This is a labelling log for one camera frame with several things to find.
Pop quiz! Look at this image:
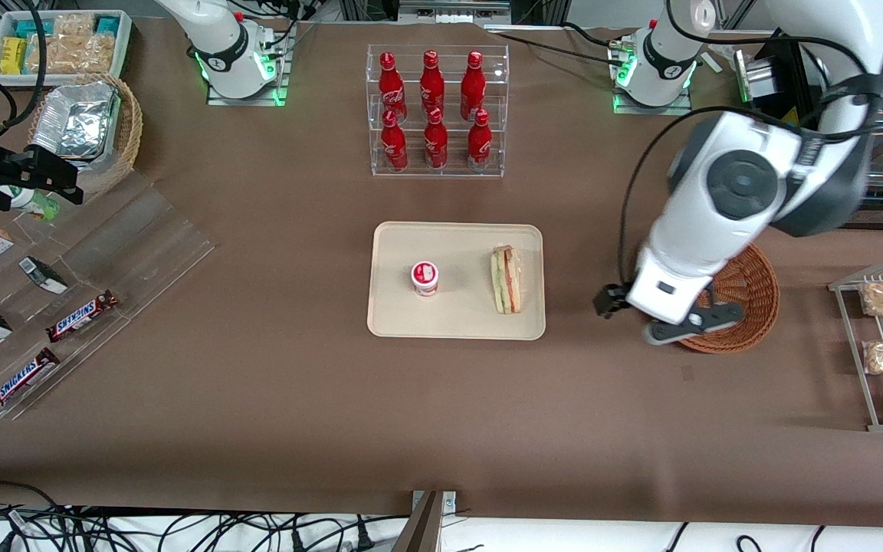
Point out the triangle sandwich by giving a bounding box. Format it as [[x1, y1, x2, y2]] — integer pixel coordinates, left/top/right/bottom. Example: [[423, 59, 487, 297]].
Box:
[[490, 245, 524, 315]]

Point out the brown wicker basket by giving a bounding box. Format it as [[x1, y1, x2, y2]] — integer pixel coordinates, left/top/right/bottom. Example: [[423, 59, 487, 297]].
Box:
[[671, 242, 781, 354]]

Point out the light wicker basket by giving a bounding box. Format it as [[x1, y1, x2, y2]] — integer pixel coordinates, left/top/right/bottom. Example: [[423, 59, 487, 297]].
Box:
[[26, 73, 144, 198]]

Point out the beige plastic tray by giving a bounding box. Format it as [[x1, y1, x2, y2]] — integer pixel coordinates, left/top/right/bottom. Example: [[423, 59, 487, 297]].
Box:
[[367, 222, 547, 340]]

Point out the green white-capped bottle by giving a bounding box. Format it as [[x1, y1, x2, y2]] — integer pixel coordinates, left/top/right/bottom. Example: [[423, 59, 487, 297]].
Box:
[[0, 184, 61, 222]]

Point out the silver foil pack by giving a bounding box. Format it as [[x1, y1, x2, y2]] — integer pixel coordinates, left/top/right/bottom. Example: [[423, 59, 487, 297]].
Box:
[[31, 80, 121, 161]]

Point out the yellow snack pack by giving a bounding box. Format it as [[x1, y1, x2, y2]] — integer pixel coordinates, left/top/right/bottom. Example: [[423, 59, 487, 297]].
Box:
[[0, 36, 28, 76]]

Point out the clear acrylic stepped display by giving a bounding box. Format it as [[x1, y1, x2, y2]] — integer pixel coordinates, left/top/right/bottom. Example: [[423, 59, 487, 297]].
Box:
[[0, 169, 217, 420]]

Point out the clear bag of crackers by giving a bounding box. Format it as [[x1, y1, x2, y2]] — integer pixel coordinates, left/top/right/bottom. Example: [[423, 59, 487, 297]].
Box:
[[26, 13, 117, 75]]

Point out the brown Snickers bar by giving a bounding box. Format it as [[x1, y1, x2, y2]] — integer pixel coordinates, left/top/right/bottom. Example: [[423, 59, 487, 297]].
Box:
[[0, 347, 61, 415], [46, 289, 120, 343]]

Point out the white plastic bin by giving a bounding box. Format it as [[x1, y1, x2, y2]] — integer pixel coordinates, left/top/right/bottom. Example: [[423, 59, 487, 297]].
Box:
[[0, 9, 134, 87]]

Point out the red white yogurt cup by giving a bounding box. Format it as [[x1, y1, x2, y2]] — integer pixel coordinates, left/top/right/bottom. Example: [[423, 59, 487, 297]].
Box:
[[411, 261, 441, 297]]

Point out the red cola bottle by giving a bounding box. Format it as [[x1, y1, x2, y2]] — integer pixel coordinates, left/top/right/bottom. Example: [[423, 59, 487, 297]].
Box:
[[378, 51, 409, 121], [466, 109, 494, 172], [423, 107, 450, 170], [460, 51, 487, 120], [419, 50, 447, 116], [380, 109, 410, 173]]

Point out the clear acrylic bottle rack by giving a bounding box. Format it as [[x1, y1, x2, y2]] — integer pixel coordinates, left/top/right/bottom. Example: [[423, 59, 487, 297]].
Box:
[[367, 44, 510, 179]]

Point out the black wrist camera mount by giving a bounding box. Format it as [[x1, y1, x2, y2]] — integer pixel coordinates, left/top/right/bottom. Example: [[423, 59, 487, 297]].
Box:
[[644, 301, 746, 347]]

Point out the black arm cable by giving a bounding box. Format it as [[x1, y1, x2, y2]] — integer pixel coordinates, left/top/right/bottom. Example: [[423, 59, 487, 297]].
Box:
[[618, 73, 883, 289]]

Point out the black hanging cable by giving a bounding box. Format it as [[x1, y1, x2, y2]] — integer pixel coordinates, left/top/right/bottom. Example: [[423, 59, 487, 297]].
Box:
[[0, 0, 49, 140]]

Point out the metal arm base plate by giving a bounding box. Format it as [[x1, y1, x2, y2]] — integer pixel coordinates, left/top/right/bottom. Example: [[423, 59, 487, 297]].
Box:
[[205, 21, 290, 107], [611, 31, 694, 117]]

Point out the black table cable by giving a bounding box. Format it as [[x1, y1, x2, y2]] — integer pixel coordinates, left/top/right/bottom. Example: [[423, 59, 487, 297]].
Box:
[[486, 21, 630, 68]]

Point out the metal bracket post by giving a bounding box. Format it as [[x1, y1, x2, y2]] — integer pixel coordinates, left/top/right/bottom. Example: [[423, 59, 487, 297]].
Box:
[[394, 489, 458, 552]]

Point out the black cable bundle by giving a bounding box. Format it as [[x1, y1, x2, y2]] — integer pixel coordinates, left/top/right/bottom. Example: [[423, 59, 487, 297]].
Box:
[[0, 481, 412, 552]]

